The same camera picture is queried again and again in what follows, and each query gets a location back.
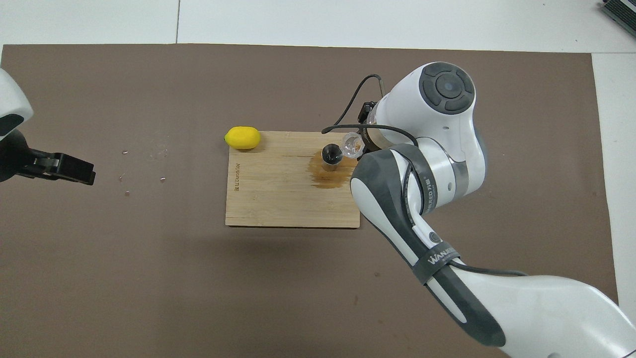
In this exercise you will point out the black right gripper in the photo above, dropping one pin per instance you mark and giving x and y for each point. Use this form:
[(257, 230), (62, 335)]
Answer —
[(366, 112)]

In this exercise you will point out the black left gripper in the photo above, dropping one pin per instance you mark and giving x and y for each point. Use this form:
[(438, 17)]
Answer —
[(12, 154)]

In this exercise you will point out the small clear glass cup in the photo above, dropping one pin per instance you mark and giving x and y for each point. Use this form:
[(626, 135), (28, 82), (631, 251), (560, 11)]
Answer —
[(351, 144)]

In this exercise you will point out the stainless steel jigger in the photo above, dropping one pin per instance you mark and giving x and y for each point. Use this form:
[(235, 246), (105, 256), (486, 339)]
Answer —
[(332, 154)]

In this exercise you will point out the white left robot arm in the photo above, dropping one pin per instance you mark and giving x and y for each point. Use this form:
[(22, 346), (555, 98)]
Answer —
[(10, 99)]

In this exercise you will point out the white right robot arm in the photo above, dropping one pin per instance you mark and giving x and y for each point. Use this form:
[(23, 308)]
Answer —
[(437, 129)]

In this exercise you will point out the bamboo cutting board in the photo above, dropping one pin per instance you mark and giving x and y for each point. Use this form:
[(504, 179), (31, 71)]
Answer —
[(278, 194)]

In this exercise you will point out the yellow lemon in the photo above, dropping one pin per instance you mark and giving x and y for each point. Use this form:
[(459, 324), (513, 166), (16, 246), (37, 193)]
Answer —
[(242, 137)]

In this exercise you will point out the brown table mat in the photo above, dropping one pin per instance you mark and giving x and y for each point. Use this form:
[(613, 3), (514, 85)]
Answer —
[(198, 298)]

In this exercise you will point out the grey ribbed device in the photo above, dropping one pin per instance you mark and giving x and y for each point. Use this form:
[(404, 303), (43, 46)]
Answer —
[(621, 12)]

